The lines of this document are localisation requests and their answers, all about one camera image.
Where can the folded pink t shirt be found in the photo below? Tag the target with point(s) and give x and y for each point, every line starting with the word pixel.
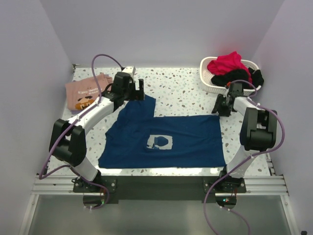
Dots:
pixel 81 94

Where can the black t shirt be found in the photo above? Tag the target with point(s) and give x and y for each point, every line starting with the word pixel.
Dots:
pixel 254 76

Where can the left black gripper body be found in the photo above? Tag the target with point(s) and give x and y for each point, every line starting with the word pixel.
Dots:
pixel 129 93

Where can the aluminium frame rail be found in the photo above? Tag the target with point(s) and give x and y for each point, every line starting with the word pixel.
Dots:
pixel 53 185

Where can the white plastic basket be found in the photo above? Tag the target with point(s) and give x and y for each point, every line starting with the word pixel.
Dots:
pixel 208 86

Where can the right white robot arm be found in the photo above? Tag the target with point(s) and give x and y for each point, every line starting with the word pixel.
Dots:
pixel 258 132

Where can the red t shirt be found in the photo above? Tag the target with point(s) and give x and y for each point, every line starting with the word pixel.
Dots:
pixel 227 63

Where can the blue t shirt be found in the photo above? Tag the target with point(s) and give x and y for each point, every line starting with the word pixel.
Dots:
pixel 138 139

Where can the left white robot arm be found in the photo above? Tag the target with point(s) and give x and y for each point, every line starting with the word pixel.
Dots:
pixel 68 139

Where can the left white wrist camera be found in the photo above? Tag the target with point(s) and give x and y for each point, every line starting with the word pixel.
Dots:
pixel 130 70

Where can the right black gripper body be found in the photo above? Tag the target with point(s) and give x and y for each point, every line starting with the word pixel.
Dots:
pixel 225 110

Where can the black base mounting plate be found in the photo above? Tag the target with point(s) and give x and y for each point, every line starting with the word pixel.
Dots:
pixel 157 188

